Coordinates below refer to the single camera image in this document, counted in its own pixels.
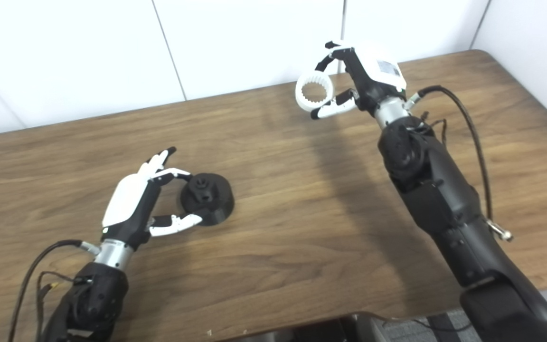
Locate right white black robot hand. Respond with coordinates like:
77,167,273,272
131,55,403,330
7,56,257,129
310,41,408,120

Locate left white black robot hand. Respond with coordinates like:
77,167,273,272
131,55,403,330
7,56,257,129
102,146,204,251

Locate white toothed plastic ring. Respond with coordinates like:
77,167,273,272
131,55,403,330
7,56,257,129
295,70,335,113

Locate round black plastic part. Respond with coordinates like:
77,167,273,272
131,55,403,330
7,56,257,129
180,173,235,226

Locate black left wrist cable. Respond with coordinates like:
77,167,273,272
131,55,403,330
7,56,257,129
8,239,101,342

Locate thin right wrist wires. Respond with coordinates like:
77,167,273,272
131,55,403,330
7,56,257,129
418,112,447,145

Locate thin wrist wires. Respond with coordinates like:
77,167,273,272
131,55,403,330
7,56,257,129
418,112,447,145
36,271,94,323

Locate thin left wrist wires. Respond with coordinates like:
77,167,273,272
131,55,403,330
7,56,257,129
36,271,94,323

